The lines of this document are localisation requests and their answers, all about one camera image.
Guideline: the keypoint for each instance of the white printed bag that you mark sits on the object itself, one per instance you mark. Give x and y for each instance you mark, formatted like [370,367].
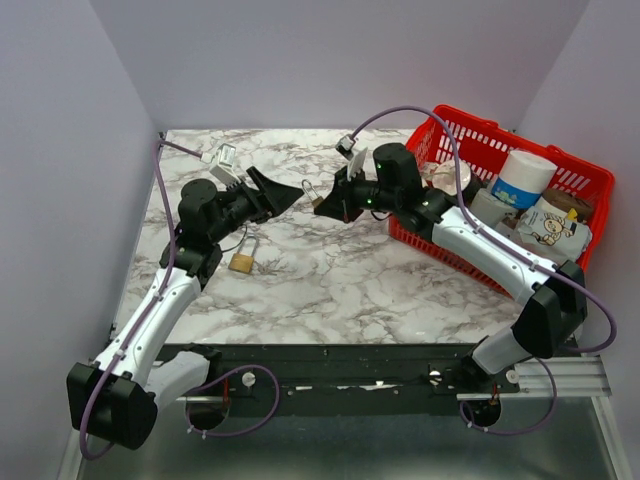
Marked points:
[552,236]

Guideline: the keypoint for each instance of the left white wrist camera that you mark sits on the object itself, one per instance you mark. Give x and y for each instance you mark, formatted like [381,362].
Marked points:
[221,164]

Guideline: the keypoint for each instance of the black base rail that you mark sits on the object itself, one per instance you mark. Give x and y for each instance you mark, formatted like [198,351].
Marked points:
[352,380]

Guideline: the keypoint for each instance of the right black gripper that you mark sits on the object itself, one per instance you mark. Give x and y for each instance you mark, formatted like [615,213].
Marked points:
[338,204]

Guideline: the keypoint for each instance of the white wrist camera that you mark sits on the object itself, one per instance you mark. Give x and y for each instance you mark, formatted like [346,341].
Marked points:
[221,164]
[346,146]

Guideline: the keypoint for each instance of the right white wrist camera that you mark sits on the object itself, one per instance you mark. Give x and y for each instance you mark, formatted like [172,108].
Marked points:
[346,146]

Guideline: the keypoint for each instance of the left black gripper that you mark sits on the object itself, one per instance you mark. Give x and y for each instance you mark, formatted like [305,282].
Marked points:
[272,199]

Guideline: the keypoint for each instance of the small brass padlock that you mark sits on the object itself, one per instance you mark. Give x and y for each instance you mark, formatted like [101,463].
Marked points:
[315,198]

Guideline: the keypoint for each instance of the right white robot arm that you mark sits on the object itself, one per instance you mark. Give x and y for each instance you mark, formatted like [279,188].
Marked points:
[552,298]

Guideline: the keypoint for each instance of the grey paper cup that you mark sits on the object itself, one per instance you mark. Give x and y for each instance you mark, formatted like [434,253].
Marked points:
[489,209]

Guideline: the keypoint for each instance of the large brass padlock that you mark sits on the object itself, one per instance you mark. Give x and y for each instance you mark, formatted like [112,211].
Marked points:
[243,258]

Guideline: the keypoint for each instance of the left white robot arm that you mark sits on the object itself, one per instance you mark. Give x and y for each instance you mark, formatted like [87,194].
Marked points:
[118,396]

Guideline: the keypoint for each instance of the brown round container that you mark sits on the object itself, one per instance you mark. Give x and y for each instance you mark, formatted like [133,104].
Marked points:
[568,202]

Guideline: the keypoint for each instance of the white round lid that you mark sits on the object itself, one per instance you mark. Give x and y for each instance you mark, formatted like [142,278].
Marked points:
[443,176]

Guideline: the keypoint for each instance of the white toilet paper roll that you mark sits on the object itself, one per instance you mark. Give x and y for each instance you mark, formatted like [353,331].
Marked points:
[523,178]

